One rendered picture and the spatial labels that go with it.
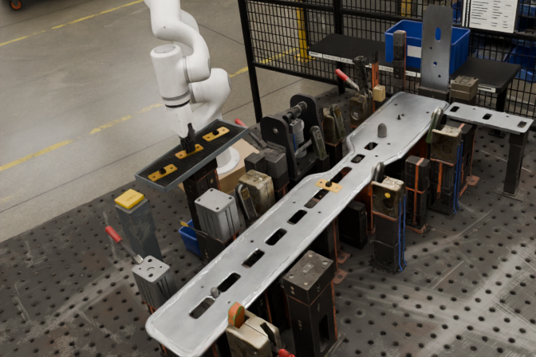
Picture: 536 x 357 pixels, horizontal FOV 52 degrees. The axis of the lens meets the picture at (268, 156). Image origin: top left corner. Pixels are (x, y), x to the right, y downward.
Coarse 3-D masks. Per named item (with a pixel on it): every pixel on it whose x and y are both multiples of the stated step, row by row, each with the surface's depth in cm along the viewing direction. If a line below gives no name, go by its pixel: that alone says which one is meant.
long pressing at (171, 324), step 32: (416, 96) 215; (416, 128) 196; (384, 160) 183; (288, 192) 174; (352, 192) 171; (256, 224) 163; (288, 224) 162; (320, 224) 160; (224, 256) 154; (288, 256) 151; (192, 288) 145; (256, 288) 143; (160, 320) 138; (192, 320) 137; (224, 320) 135; (192, 352) 129
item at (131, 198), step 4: (128, 192) 157; (132, 192) 157; (136, 192) 157; (120, 196) 156; (124, 196) 156; (128, 196) 156; (132, 196) 156; (136, 196) 155; (140, 196) 155; (116, 200) 155; (120, 200) 155; (124, 200) 154; (128, 200) 154; (132, 200) 154; (136, 200) 154; (140, 200) 155; (120, 204) 154; (124, 204) 153; (128, 204) 153; (132, 204) 153; (128, 208) 152
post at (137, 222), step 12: (144, 204) 156; (120, 216) 157; (132, 216) 154; (144, 216) 157; (132, 228) 156; (144, 228) 159; (132, 240) 162; (144, 240) 161; (156, 240) 165; (144, 252) 162; (156, 252) 166
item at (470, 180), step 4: (472, 124) 200; (476, 124) 204; (472, 128) 201; (472, 132) 203; (472, 136) 205; (472, 140) 207; (472, 144) 208; (472, 148) 209; (468, 152) 208; (472, 152) 211; (468, 156) 208; (468, 160) 210; (468, 164) 211; (468, 168) 212; (468, 172) 214; (468, 176) 216; (472, 176) 217; (476, 176) 217; (468, 180) 215; (472, 180) 215; (476, 180) 215; (468, 184) 214; (472, 184) 213
